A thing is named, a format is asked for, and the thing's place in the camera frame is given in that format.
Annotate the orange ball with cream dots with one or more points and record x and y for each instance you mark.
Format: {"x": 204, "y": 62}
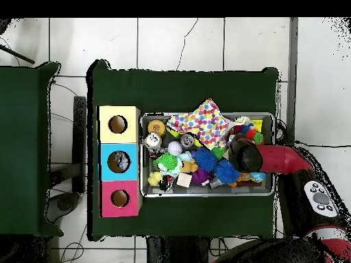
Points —
{"x": 156, "y": 127}

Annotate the multicoloured spiky caterpillar toy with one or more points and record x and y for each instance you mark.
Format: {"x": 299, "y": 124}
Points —
{"x": 247, "y": 131}

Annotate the blue spiky rubber ball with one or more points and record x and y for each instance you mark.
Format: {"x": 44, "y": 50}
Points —
{"x": 226, "y": 171}
{"x": 205, "y": 159}

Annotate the grey stand base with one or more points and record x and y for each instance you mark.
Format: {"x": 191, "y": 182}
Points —
{"x": 67, "y": 204}

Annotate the yellow rubber duck toy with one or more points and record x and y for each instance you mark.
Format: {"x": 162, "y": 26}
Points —
{"x": 155, "y": 178}

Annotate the crushed silver drink can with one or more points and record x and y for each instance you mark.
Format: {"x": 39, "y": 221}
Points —
{"x": 152, "y": 141}

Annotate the tan plush animal toy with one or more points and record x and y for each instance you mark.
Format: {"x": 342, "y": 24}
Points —
{"x": 189, "y": 165}

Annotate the black panel stand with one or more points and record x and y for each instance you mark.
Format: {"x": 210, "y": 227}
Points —
{"x": 80, "y": 142}

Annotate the shallow clear mesh bin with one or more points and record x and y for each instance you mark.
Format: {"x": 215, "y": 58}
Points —
{"x": 164, "y": 192}

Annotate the cream knitted cloth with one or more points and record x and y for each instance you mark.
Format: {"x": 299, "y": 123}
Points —
{"x": 241, "y": 119}

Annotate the dark green table cloth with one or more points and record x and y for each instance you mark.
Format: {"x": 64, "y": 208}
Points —
{"x": 27, "y": 137}
{"x": 192, "y": 87}

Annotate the polka dot cloth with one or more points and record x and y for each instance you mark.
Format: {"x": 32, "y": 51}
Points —
{"x": 204, "y": 123}

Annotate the green spiky rubber ball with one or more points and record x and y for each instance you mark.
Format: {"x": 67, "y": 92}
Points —
{"x": 166, "y": 161}

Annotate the wooden box with three holes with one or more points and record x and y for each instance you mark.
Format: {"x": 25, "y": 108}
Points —
{"x": 118, "y": 149}

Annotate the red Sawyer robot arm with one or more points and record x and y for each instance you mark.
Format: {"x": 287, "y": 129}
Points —
{"x": 279, "y": 159}

